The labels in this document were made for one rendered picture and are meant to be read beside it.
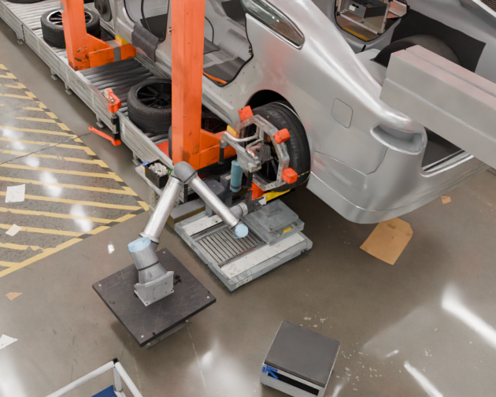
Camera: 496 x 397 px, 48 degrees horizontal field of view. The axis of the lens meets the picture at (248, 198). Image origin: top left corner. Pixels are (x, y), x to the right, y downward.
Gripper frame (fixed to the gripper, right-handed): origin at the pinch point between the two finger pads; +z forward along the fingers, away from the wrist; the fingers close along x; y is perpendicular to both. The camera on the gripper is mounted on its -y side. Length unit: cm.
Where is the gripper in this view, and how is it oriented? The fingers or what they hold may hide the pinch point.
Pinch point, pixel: (264, 195)
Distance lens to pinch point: 413.2
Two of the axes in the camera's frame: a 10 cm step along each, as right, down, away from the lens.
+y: 3.6, 9.3, 0.6
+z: 7.9, -3.3, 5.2
